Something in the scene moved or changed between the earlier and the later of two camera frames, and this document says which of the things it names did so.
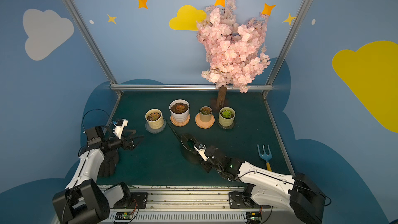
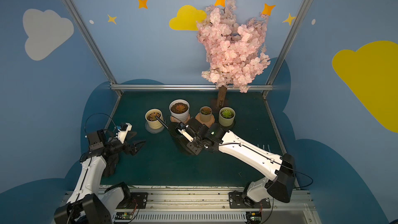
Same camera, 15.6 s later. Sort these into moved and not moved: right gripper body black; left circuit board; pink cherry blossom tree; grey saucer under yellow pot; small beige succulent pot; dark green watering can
Moved: right gripper body black; dark green watering can
Not moved: grey saucer under yellow pot; left circuit board; pink cherry blossom tree; small beige succulent pot
